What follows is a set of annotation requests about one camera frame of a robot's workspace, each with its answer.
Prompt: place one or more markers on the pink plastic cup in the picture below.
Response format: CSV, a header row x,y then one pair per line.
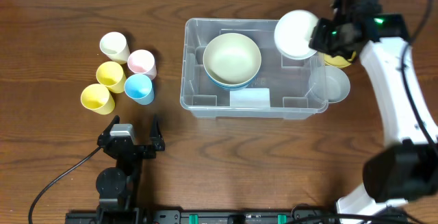
x,y
143,62

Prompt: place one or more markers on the white small bowl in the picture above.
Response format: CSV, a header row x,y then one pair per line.
x,y
292,34

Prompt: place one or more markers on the yellow plastic cup lower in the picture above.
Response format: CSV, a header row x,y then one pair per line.
x,y
97,98

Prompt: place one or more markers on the clear plastic storage bin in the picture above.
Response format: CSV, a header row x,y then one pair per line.
x,y
287,79

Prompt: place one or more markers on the yellow plastic cup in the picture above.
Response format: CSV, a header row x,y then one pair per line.
x,y
112,76
97,98

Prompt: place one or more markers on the grey small bowl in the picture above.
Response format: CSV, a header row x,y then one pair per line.
x,y
329,83

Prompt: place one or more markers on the yellow plastic cup upper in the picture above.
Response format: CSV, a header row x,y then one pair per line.
x,y
112,76

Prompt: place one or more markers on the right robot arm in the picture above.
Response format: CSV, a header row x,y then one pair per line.
x,y
407,169

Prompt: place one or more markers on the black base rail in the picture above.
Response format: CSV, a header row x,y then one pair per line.
x,y
297,215

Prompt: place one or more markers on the dark blue large bowl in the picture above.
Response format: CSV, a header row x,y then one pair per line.
x,y
232,87

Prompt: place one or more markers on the yellow small bowl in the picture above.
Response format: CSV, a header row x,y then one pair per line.
x,y
338,61

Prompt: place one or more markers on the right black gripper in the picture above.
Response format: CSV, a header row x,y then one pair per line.
x,y
327,37

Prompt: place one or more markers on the beige large bowl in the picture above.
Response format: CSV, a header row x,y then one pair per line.
x,y
232,58

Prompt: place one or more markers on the white label on bin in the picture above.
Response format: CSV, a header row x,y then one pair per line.
x,y
250,98

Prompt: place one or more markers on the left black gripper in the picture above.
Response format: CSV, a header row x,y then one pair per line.
x,y
135,149

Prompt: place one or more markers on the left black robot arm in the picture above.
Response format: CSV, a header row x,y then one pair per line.
x,y
117,186

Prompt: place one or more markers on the cream plastic cup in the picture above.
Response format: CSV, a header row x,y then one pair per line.
x,y
115,46

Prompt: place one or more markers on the light blue plastic cup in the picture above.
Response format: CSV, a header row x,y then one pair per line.
x,y
140,88

